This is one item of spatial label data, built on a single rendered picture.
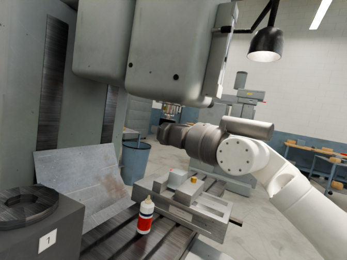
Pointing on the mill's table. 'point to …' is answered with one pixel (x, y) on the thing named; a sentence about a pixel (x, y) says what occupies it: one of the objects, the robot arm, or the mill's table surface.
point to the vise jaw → (188, 192)
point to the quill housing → (171, 50)
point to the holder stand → (40, 224)
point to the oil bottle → (145, 216)
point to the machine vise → (204, 206)
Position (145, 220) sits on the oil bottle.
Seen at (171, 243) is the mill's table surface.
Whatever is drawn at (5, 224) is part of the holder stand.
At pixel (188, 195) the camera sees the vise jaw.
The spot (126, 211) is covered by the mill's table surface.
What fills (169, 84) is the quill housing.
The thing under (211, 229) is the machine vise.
